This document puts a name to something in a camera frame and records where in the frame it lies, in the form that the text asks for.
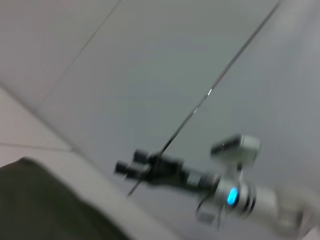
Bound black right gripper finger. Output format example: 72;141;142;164
133;149;161;167
114;160;151;180

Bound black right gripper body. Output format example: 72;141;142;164
146;154;221;195

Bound dark green t-shirt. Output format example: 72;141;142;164
0;156;129;240

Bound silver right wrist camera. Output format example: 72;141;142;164
210;134;262;174

